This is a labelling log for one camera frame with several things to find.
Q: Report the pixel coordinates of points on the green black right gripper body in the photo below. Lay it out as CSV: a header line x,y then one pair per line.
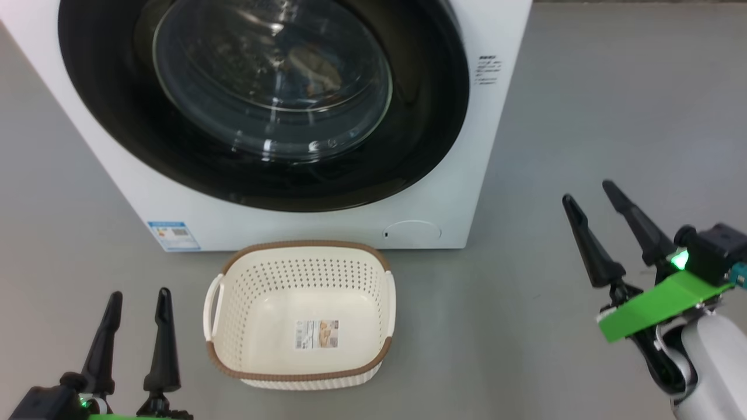
x,y
659,303

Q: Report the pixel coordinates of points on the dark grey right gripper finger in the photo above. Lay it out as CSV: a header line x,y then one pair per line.
x,y
645,233
595,251

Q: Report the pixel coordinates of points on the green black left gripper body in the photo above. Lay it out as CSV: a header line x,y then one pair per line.
x,y
134,415

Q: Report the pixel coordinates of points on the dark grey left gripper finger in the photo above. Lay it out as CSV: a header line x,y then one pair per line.
x,y
104,350
163,350

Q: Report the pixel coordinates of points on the black round glass washer door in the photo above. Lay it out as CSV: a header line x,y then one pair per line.
x,y
432,116

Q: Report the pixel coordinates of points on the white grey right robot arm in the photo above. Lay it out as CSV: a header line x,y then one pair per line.
x,y
718,367

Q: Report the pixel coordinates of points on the white front-load washing machine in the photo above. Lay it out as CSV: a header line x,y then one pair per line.
x,y
496,146

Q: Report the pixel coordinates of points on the cream perforated basket brown rim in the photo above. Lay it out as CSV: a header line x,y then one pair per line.
x,y
303,274

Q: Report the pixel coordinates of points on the paper product label sticker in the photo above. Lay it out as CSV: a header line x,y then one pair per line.
x,y
317,334

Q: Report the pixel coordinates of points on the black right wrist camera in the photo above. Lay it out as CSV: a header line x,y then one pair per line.
x,y
718,251

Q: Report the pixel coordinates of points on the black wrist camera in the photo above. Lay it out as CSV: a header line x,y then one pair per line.
x,y
41,405
718,251

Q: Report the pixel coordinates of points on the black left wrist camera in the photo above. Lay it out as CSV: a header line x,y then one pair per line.
x,y
41,405

